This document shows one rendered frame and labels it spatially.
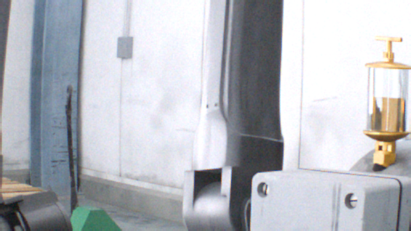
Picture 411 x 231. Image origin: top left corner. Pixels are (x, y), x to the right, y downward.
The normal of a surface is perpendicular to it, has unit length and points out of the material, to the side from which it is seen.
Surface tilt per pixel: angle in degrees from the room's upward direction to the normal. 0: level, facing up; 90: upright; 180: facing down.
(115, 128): 90
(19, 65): 90
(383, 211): 90
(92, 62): 90
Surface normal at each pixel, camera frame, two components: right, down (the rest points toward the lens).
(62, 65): 0.72, 0.06
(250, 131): 0.55, -0.36
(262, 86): 0.65, -0.15
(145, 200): -0.70, 0.01
